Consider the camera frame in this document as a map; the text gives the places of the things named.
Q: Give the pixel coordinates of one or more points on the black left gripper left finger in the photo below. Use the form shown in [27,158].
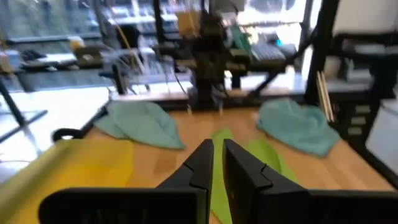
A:
[174,202]

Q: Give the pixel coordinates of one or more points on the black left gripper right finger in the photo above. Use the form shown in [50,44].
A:
[264,199]

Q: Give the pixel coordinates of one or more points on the green microfiber towel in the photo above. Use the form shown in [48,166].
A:
[264,152]

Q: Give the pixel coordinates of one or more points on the teal microfiber towel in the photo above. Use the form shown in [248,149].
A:
[295,127]
[140,124]

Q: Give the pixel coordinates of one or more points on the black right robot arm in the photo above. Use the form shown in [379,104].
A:
[206,62]

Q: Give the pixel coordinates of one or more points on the yellow translucent plastic bin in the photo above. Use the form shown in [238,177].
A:
[77,165]

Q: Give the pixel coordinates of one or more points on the pale wooden stick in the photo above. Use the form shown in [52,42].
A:
[327,93]

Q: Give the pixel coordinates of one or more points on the black shelf rack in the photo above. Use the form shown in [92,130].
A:
[382,81]

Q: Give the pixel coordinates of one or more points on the black desk leg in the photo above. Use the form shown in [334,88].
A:
[12,105]

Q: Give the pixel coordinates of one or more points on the black bracket bar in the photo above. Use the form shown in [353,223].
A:
[65,133]

